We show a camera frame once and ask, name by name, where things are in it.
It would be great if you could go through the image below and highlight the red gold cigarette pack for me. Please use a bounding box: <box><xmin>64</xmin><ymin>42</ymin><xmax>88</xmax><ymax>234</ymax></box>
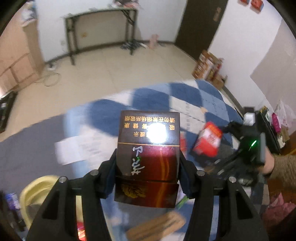
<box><xmin>77</xmin><ymin>222</ymin><xmax>87</xmax><ymax>241</ymax></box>

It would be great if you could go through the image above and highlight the dark brown cigarette pack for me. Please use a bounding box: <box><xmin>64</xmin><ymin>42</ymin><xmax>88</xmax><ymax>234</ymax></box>
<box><xmin>114</xmin><ymin>110</ymin><xmax>181</xmax><ymax>208</ymax></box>

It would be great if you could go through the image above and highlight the person's right hand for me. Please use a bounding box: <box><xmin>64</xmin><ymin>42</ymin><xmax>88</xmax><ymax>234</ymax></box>
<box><xmin>258</xmin><ymin>147</ymin><xmax>275</xmax><ymax>177</ymax></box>

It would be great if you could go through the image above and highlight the pink plastic bag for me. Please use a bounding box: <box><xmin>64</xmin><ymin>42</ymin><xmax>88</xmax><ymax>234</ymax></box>
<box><xmin>261</xmin><ymin>193</ymin><xmax>295</xmax><ymax>230</ymax></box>

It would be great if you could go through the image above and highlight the yellow plastic basin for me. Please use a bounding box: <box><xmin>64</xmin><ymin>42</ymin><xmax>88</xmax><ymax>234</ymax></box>
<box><xmin>19</xmin><ymin>175</ymin><xmax>59</xmax><ymax>229</ymax></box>

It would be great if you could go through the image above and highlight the brown woven card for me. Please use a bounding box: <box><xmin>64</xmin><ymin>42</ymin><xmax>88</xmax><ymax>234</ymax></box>
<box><xmin>126</xmin><ymin>211</ymin><xmax>186</xmax><ymax>240</ymax></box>

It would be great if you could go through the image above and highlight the blue white checkered rug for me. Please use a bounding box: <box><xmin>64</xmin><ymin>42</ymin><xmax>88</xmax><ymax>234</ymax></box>
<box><xmin>55</xmin><ymin>79</ymin><xmax>265</xmax><ymax>241</ymax></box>

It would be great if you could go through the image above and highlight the white paper sheet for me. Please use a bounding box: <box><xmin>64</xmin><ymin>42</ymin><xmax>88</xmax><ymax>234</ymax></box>
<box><xmin>55</xmin><ymin>133</ymin><xmax>117</xmax><ymax>168</ymax></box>

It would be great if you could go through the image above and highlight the dark door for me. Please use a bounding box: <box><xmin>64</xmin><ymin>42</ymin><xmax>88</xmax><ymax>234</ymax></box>
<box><xmin>175</xmin><ymin>0</ymin><xmax>228</xmax><ymax>60</ymax></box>

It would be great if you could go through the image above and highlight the pink slipper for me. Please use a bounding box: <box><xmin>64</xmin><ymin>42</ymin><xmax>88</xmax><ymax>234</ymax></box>
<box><xmin>149</xmin><ymin>34</ymin><xmax>159</xmax><ymax>49</ymax></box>

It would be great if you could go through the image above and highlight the wooden cabinet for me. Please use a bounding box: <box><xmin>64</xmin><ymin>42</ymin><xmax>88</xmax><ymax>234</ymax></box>
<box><xmin>1</xmin><ymin>10</ymin><xmax>45</xmax><ymax>95</ymax></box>

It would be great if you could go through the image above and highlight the black folding table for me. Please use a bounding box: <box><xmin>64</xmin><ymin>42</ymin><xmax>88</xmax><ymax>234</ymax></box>
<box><xmin>64</xmin><ymin>7</ymin><xmax>138</xmax><ymax>65</ymax></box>

